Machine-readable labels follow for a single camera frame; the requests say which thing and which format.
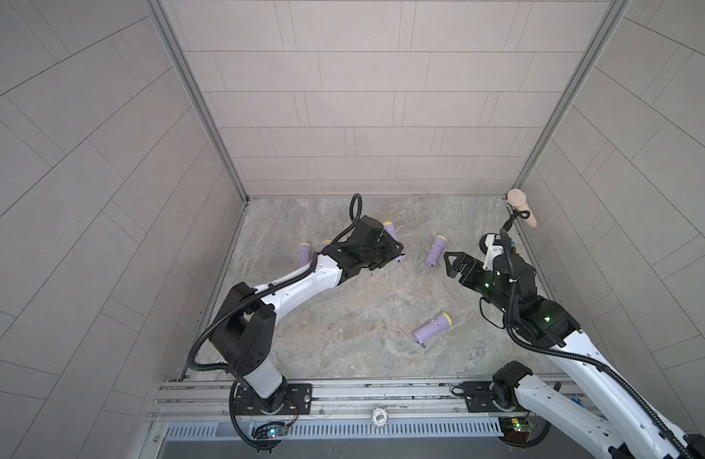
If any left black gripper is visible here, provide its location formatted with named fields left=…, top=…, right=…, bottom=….
left=355, top=233, right=404, bottom=271

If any purple flashlight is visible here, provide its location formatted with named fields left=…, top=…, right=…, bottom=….
left=384, top=222, right=405, bottom=263
left=425, top=235, right=447, bottom=267
left=298, top=242, right=312, bottom=268
left=412, top=313, right=453, bottom=346

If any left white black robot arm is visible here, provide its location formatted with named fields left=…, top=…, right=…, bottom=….
left=187, top=193, right=403, bottom=413

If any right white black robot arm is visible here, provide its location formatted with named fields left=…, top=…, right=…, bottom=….
left=444, top=229, right=705, bottom=458

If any right circuit board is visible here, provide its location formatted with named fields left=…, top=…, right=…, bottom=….
left=498, top=417, right=538, bottom=446

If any left green circuit board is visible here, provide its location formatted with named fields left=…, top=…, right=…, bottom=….
left=252, top=422, right=291, bottom=441

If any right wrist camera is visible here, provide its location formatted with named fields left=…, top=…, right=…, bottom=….
left=479, top=233, right=514, bottom=271

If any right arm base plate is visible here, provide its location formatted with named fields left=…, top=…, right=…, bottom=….
left=450, top=381, right=530, bottom=414

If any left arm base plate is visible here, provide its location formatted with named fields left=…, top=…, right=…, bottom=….
left=231, top=382, right=313, bottom=416

